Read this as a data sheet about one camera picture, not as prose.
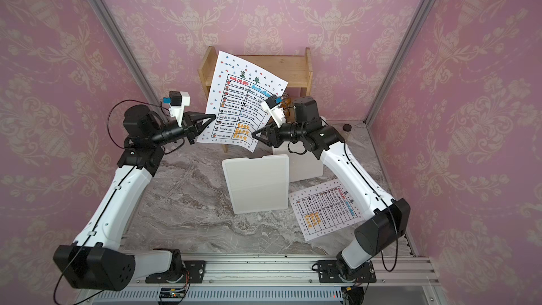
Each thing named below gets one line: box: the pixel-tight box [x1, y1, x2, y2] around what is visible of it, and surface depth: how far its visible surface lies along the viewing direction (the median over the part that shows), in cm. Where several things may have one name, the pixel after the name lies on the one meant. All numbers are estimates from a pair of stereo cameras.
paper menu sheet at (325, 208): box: [288, 178, 365, 243], surface depth 91 cm
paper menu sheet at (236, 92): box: [196, 50, 289, 153], surface depth 65 cm
